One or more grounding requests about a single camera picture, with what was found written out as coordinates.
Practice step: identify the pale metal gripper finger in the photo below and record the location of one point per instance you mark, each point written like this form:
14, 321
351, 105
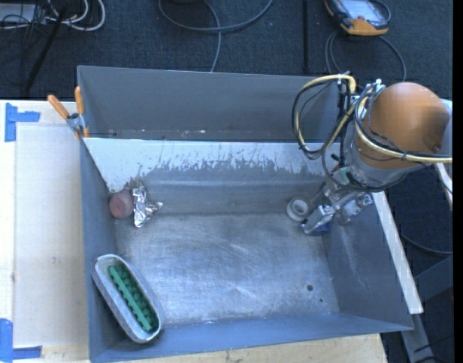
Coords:
314, 215
322, 225

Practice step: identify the white tape roll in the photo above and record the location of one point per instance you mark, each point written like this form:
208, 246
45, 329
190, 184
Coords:
299, 209

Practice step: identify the grey metal bin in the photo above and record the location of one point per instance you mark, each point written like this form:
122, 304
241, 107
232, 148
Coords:
231, 263

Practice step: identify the crumpled silver foil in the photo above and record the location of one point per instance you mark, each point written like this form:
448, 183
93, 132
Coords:
142, 207

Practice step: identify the green toothed strip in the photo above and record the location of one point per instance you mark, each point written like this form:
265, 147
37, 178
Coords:
133, 297

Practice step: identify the grey oval tray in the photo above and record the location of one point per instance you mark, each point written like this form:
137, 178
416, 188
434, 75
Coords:
104, 284

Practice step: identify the black cylinder on white bracket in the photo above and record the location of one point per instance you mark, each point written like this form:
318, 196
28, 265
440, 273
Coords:
335, 159

